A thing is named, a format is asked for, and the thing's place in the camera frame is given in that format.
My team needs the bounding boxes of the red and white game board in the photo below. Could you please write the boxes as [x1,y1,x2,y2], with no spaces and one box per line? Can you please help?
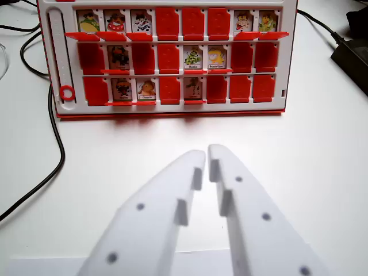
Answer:
[36,0,298,119]

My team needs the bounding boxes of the black power adapter box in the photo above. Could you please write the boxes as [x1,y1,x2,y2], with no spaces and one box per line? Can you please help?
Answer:
[330,36,368,97]

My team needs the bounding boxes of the black bulky item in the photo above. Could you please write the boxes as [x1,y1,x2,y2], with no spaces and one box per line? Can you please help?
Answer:
[346,0,368,33]

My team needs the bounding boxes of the long black cable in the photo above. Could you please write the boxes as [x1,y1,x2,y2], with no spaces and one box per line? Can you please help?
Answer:
[0,85,66,223]

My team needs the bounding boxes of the looped black cable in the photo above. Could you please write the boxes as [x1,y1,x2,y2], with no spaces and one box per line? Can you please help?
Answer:
[19,30,51,78]

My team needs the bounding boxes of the black power adapter cable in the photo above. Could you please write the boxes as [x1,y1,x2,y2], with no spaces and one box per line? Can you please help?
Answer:
[297,9,346,45]

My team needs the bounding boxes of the thin black cable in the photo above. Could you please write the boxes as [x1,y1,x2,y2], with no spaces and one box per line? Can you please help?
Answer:
[0,24,41,33]

